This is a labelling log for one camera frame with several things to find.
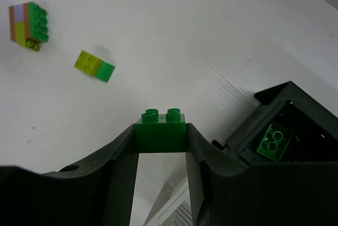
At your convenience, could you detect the lime green lego pair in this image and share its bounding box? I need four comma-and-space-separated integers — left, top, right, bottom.
74, 50, 115, 83

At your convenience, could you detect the black slotted container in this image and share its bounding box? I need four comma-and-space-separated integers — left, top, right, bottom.
212, 81, 337, 165

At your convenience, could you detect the orange green lego stack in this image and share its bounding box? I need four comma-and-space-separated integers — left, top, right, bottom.
8, 2, 49, 52

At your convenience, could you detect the dark green lego brick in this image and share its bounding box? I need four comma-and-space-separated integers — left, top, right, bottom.
135, 108, 187, 153

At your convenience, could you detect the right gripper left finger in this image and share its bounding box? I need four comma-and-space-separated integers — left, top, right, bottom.
1, 126, 138, 225

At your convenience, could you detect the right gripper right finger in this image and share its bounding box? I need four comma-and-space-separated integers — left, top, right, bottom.
186, 123, 337, 225

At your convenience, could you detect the white slotted container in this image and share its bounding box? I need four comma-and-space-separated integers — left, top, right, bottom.
144, 177, 193, 226

